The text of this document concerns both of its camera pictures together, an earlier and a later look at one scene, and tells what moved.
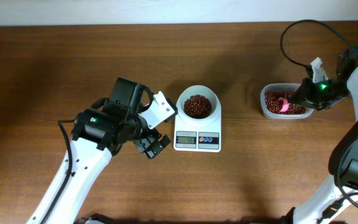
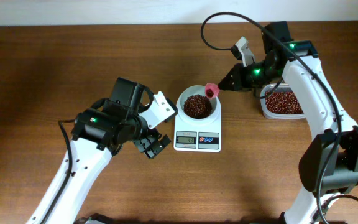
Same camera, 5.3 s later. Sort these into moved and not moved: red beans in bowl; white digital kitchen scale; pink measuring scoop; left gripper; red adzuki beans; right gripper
Moved: pink measuring scoop; right gripper
Not moved: red beans in bowl; white digital kitchen scale; red adzuki beans; left gripper
